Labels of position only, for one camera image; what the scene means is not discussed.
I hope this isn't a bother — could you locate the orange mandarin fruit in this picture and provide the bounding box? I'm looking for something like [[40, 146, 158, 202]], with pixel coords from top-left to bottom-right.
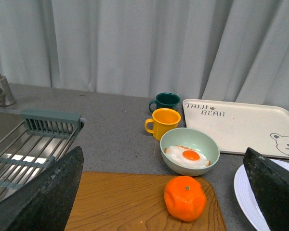
[[164, 176, 207, 222]]

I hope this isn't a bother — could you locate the green sink drying rack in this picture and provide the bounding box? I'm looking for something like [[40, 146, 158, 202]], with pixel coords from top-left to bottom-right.
[[0, 109, 87, 208]]

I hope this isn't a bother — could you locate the toy fried egg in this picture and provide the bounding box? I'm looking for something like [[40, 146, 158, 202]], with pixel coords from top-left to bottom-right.
[[164, 145, 210, 168]]

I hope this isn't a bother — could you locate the yellow enamel mug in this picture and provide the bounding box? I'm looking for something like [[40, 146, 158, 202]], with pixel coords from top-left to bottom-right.
[[144, 108, 181, 141]]

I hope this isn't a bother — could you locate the white ribbed plate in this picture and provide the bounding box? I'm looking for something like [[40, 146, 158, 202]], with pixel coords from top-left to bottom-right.
[[234, 159, 289, 231]]

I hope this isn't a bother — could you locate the light green bowl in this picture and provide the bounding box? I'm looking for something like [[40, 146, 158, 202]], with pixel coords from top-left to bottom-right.
[[160, 128, 220, 176]]

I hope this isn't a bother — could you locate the cream bear tray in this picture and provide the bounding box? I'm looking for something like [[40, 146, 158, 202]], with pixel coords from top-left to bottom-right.
[[183, 99, 289, 159]]

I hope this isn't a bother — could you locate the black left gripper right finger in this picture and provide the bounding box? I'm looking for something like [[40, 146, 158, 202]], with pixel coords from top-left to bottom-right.
[[243, 148, 289, 231]]

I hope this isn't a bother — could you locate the wooden cutting board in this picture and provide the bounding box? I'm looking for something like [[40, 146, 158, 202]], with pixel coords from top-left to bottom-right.
[[65, 172, 227, 231]]

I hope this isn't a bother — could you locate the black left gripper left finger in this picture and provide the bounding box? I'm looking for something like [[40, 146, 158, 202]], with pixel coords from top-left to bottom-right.
[[0, 146, 84, 231]]

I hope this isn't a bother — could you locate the grey curtain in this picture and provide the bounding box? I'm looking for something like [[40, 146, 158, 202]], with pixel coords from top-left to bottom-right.
[[0, 0, 289, 111]]

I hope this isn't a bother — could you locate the dark green enamel mug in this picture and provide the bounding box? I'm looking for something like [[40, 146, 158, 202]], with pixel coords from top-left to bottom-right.
[[148, 92, 181, 112]]

